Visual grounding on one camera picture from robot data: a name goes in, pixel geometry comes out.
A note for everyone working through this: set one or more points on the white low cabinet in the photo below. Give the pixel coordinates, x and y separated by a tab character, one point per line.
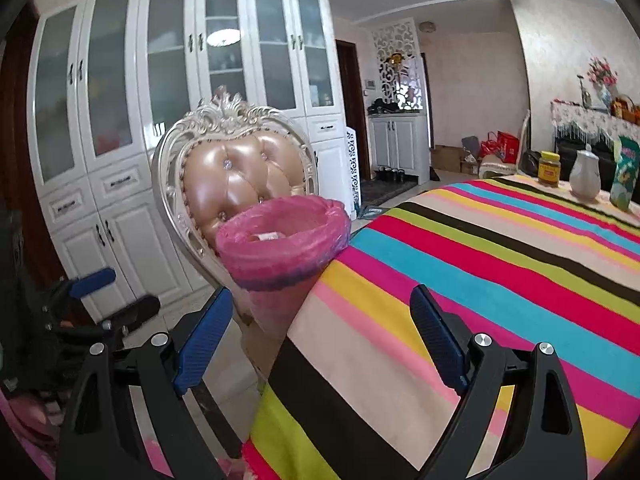
401	141

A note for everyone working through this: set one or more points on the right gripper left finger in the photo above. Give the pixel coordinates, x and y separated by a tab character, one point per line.
127	417

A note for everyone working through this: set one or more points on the flower vase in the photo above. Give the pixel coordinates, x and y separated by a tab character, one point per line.
603	78

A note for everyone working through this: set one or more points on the beige tufted chair left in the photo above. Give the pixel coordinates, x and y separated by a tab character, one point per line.
220	159

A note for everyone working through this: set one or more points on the pink lined trash bin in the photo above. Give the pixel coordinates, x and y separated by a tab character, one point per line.
278	274

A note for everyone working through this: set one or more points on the white paper carton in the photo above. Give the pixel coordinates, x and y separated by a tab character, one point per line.
274	235

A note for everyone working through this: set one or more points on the red gift bags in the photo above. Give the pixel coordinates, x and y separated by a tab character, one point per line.
504	145

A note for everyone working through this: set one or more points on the striped colourful tablecloth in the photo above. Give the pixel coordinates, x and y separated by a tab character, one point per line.
485	329

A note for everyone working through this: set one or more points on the green snack bag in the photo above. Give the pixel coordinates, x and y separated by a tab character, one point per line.
626	172

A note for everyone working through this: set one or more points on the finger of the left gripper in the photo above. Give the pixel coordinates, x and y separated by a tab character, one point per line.
132	316
91	283

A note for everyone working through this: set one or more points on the white tall glass cabinet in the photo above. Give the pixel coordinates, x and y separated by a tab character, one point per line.
108	78

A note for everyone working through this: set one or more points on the yellow lidded jar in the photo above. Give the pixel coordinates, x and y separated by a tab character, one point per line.
549	168

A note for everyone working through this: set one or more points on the white dining chair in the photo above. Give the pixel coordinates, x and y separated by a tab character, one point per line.
491	166

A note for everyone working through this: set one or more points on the piano with lace cover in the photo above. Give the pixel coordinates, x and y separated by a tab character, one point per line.
574	127

